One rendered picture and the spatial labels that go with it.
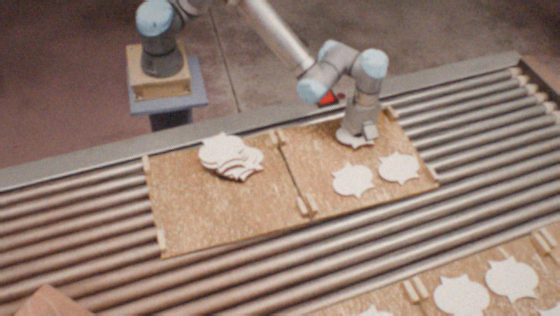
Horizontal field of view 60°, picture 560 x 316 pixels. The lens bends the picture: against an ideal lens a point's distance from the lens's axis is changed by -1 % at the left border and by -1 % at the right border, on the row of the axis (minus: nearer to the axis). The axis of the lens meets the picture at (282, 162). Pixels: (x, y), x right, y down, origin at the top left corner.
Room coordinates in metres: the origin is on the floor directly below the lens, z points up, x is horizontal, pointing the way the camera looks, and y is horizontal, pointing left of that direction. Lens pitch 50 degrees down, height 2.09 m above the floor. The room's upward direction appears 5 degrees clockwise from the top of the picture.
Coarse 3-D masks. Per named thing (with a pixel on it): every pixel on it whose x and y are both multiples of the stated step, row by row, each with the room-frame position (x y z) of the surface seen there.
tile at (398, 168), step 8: (384, 160) 0.99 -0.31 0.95; (392, 160) 0.99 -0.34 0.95; (400, 160) 1.00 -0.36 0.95; (408, 160) 1.00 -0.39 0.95; (416, 160) 1.00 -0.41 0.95; (384, 168) 0.96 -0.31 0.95; (392, 168) 0.96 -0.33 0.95; (400, 168) 0.97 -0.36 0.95; (408, 168) 0.97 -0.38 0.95; (416, 168) 0.97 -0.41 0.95; (384, 176) 0.93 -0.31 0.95; (392, 176) 0.93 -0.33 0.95; (400, 176) 0.93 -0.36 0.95; (408, 176) 0.94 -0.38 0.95; (416, 176) 0.94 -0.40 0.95; (400, 184) 0.91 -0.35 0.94
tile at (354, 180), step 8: (344, 168) 0.95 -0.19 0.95; (352, 168) 0.95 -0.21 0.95; (360, 168) 0.95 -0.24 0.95; (368, 168) 0.95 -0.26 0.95; (336, 176) 0.91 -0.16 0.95; (344, 176) 0.92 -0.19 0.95; (352, 176) 0.92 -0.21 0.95; (360, 176) 0.92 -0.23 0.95; (368, 176) 0.92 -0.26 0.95; (336, 184) 0.88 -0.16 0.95; (344, 184) 0.89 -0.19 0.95; (352, 184) 0.89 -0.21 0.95; (360, 184) 0.89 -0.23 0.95; (368, 184) 0.89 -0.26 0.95; (336, 192) 0.86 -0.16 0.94; (344, 192) 0.86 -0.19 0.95; (352, 192) 0.86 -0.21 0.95; (360, 192) 0.86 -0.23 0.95
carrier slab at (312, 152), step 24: (336, 120) 1.16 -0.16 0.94; (384, 120) 1.18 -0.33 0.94; (288, 144) 1.03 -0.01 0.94; (312, 144) 1.04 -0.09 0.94; (336, 144) 1.05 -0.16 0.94; (384, 144) 1.07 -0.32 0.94; (408, 144) 1.08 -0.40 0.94; (312, 168) 0.95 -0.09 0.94; (336, 168) 0.95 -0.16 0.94; (312, 192) 0.86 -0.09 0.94; (384, 192) 0.88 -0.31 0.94; (408, 192) 0.89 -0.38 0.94; (312, 216) 0.77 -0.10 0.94
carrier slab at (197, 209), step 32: (160, 160) 0.93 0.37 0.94; (192, 160) 0.94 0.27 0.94; (160, 192) 0.81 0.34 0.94; (192, 192) 0.82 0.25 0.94; (224, 192) 0.83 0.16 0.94; (256, 192) 0.84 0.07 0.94; (288, 192) 0.85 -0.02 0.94; (160, 224) 0.70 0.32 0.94; (192, 224) 0.71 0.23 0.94; (224, 224) 0.72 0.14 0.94; (256, 224) 0.73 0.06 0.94; (288, 224) 0.74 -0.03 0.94
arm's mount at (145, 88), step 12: (132, 48) 1.41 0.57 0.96; (180, 48) 1.43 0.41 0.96; (132, 60) 1.35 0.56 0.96; (132, 72) 1.29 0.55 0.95; (180, 72) 1.31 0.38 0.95; (132, 84) 1.23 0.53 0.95; (144, 84) 1.24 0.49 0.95; (156, 84) 1.26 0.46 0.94; (168, 84) 1.27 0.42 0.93; (180, 84) 1.28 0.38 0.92; (144, 96) 1.24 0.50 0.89; (156, 96) 1.25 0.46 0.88; (168, 96) 1.27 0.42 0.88
